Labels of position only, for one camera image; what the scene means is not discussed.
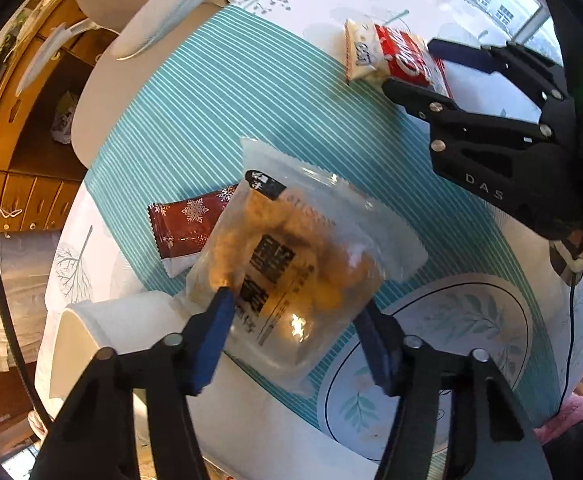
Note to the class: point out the cream snack packet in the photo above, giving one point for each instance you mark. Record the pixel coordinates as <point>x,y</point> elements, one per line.
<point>361,52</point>

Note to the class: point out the white storage box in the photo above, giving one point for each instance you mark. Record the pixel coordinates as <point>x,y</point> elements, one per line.
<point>121,320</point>

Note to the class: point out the pink blanket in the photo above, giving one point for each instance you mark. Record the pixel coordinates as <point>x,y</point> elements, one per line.
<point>571,415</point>

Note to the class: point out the clear bag of golden snacks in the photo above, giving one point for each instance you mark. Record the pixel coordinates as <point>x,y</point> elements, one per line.
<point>291,240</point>

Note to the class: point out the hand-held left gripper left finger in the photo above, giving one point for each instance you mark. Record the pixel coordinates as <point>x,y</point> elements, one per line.
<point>211,340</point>

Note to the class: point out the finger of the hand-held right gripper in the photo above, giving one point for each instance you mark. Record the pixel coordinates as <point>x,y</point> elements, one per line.
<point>459,54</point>
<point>421,105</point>

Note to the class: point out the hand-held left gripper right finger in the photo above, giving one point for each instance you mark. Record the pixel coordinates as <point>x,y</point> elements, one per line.
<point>376,355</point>

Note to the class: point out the round plate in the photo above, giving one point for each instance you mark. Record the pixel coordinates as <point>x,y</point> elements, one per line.
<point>446,325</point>

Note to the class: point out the paper bag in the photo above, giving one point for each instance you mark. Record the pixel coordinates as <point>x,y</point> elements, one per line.
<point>63,117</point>

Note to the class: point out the wooden cabinet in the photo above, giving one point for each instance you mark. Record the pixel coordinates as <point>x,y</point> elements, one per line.
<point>21,110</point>

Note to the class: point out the red white snack packet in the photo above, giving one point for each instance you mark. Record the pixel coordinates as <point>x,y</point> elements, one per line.
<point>406,57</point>

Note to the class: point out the teal striped placemat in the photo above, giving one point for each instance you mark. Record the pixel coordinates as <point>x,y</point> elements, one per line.
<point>196,135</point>

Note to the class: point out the red snowflake snack packet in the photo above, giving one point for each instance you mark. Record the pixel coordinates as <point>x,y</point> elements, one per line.
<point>186,220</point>

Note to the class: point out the window with metal railing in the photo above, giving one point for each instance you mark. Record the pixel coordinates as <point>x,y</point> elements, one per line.
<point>501,0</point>

